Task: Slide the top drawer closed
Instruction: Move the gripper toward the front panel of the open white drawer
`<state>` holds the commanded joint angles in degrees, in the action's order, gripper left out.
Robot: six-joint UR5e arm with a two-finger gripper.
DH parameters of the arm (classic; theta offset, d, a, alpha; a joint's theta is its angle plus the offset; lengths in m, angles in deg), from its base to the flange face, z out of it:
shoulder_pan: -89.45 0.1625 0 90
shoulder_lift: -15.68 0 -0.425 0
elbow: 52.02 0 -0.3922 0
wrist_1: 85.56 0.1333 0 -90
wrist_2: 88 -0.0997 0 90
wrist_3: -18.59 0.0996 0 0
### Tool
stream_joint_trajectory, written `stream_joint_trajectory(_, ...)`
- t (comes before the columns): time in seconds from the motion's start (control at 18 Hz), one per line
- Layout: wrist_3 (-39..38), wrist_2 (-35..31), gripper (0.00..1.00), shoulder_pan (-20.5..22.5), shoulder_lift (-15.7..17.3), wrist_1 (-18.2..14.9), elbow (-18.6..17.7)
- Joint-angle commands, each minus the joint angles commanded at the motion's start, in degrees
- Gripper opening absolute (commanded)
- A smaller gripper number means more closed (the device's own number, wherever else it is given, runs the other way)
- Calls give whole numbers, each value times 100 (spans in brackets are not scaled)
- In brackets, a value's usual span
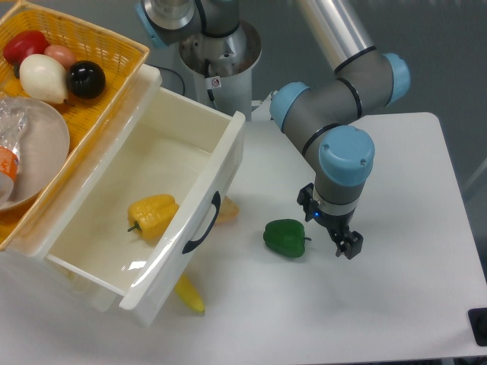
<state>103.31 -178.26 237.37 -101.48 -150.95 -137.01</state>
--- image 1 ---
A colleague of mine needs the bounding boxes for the orange white package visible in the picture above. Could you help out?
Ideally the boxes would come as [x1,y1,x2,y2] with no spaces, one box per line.
[0,147,19,205]

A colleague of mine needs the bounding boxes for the white top drawer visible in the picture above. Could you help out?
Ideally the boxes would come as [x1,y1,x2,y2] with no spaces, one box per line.
[46,89,245,326]

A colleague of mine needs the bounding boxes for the yellow bell pepper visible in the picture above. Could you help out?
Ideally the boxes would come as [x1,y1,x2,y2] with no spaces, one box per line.
[127,194,180,240]

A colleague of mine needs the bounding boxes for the green bell pepper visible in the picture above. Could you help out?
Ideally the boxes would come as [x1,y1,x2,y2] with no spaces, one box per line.
[263,219,310,259]

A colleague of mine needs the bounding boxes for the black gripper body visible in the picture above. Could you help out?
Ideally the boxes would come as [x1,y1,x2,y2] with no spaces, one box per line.
[297,183,356,239]

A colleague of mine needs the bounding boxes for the pink round fruit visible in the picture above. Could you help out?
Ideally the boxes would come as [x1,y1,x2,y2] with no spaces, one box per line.
[44,45,77,69]

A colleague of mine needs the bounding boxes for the white drawer cabinet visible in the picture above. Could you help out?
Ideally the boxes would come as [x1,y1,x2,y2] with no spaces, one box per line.
[1,65,162,311]

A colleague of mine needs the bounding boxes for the black round fruit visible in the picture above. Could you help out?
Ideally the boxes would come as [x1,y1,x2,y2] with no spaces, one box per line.
[65,60,106,100]

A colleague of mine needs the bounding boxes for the bread piece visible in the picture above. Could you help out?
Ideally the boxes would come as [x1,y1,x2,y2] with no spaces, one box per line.
[215,196,240,224]

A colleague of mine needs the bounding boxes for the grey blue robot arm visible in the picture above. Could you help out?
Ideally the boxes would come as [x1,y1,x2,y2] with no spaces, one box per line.
[135,1,410,259]

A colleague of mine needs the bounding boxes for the white onion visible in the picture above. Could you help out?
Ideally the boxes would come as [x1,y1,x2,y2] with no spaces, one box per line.
[19,54,68,104]

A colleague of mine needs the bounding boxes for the black drawer handle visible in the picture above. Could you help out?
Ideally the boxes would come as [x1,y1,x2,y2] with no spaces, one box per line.
[182,191,222,255]

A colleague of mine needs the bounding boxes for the beige plate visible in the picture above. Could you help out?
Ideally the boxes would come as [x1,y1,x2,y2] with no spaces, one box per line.
[1,97,70,211]

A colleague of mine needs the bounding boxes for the white table bracket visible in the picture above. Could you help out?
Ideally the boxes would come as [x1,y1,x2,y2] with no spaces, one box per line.
[251,90,278,122]

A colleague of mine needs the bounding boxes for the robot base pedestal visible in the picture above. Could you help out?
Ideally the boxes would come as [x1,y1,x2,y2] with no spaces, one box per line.
[179,20,262,120]

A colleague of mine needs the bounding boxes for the black device at edge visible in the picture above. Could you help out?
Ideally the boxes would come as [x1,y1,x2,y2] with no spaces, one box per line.
[467,307,487,347]

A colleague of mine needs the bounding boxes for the yellow banana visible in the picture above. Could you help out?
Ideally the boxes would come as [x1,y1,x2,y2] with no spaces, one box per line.
[174,274,205,314]

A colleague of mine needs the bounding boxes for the yellow wicker basket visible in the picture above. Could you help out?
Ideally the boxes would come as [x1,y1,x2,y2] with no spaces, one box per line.
[1,1,148,249]

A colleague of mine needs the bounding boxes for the clear plastic bag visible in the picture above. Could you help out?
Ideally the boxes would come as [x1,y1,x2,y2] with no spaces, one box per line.
[1,97,28,156]

